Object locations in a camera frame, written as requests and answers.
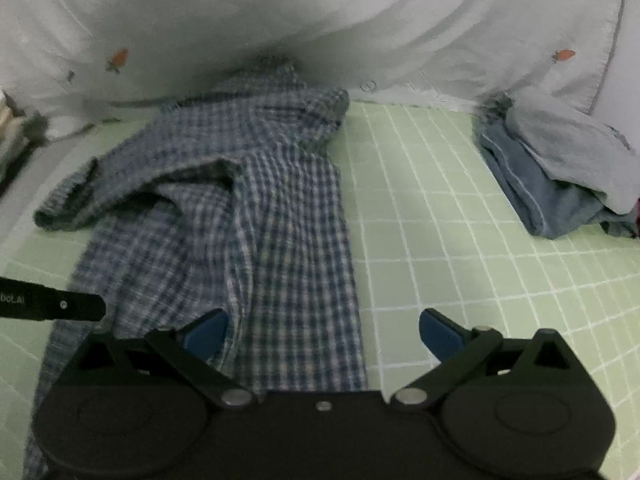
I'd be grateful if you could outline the blue plaid shirt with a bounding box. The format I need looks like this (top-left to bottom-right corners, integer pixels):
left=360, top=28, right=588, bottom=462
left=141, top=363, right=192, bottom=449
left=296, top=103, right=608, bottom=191
left=22, top=55, right=370, bottom=480

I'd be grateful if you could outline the green grid cutting mat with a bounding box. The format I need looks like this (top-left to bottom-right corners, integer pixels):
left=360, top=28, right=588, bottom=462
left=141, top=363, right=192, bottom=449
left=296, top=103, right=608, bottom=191
left=0, top=100, right=640, bottom=480

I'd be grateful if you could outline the light grey-blue folded garment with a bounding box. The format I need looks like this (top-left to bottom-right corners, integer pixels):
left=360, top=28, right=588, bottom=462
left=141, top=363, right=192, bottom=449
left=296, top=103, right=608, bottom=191
left=502, top=87, right=640, bottom=213

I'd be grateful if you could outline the white strawberry print blanket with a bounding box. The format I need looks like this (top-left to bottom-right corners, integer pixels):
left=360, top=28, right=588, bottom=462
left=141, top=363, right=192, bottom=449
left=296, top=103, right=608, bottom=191
left=0, top=0, right=640, bottom=143

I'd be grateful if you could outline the blue folded garment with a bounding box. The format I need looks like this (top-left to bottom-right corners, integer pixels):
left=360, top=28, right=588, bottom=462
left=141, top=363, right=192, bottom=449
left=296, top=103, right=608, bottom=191
left=475, top=95, right=640, bottom=241

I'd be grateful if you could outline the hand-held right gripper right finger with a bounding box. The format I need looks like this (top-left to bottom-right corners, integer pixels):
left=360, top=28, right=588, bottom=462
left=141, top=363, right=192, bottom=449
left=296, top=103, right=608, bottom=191
left=390, top=308, right=577, bottom=407

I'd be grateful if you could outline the pale folded cloth stack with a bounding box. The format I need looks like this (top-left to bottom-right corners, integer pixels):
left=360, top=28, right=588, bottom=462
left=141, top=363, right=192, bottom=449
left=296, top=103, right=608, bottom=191
left=0, top=87, right=50, bottom=197

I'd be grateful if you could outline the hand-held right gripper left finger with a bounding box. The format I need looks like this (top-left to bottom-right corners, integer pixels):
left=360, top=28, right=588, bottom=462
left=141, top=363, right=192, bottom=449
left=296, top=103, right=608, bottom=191
left=75, top=309, right=259, bottom=407

